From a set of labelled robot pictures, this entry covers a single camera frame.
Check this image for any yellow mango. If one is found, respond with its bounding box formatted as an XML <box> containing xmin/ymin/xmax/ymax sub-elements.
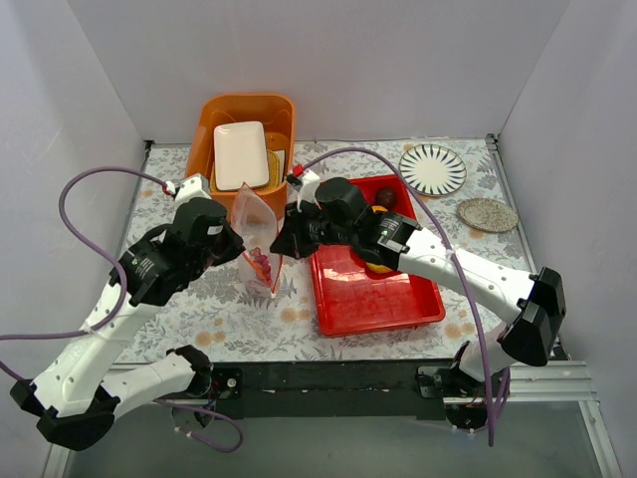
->
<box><xmin>365</xmin><ymin>263</ymin><xmax>393</xmax><ymax>275</ymax></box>

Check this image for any clear zip top bag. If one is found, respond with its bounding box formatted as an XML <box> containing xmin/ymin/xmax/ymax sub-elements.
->
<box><xmin>231</xmin><ymin>183</ymin><xmax>283</xmax><ymax>299</ymax></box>

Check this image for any purple grape bunch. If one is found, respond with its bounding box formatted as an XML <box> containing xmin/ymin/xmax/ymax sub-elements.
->
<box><xmin>248</xmin><ymin>247</ymin><xmax>272</xmax><ymax>282</ymax></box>

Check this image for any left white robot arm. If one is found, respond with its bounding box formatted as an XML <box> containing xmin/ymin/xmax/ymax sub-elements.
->
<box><xmin>10</xmin><ymin>197</ymin><xmax>244</xmax><ymax>451</ymax></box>

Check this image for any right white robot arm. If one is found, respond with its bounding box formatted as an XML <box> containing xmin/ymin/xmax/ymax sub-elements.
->
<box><xmin>271</xmin><ymin>177</ymin><xmax>565</xmax><ymax>396</ymax></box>

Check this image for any dark purple passion fruit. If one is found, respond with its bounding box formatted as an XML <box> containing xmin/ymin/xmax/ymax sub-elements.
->
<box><xmin>374</xmin><ymin>187</ymin><xmax>397</xmax><ymax>210</ymax></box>

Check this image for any yellow woven basket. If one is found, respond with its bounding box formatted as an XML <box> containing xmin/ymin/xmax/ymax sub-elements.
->
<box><xmin>210</xmin><ymin>149</ymin><xmax>281</xmax><ymax>193</ymax></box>

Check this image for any red plastic tray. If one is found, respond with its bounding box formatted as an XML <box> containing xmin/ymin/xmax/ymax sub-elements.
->
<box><xmin>311</xmin><ymin>175</ymin><xmax>446</xmax><ymax>336</ymax></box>

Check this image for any floral table mat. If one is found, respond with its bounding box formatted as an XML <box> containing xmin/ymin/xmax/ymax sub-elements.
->
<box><xmin>117</xmin><ymin>138</ymin><xmax>534</xmax><ymax>363</ymax></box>

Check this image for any striped round plate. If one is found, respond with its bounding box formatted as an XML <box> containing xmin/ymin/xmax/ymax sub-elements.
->
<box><xmin>398</xmin><ymin>143</ymin><xmax>467</xmax><ymax>196</ymax></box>

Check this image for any white rectangular plate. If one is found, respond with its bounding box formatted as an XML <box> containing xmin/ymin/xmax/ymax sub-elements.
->
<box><xmin>213</xmin><ymin>121</ymin><xmax>270</xmax><ymax>191</ymax></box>

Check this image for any orange plastic bin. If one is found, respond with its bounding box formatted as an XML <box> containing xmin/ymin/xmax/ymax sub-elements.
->
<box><xmin>185</xmin><ymin>94</ymin><xmax>296</xmax><ymax>218</ymax></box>

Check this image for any speckled small round plate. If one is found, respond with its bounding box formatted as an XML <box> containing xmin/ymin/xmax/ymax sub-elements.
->
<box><xmin>457</xmin><ymin>198</ymin><xmax>520</xmax><ymax>233</ymax></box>

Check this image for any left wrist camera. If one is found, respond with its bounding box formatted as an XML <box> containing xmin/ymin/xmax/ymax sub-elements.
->
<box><xmin>162</xmin><ymin>173</ymin><xmax>211</xmax><ymax>205</ymax></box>

